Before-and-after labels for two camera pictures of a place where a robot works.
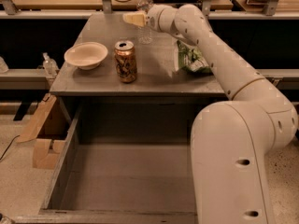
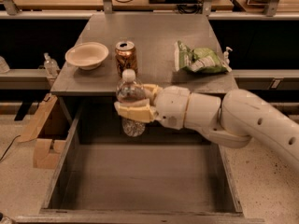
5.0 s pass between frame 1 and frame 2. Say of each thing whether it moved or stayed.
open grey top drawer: stayed
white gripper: moved
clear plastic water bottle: moved
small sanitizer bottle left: stayed
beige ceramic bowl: stayed
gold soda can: stayed
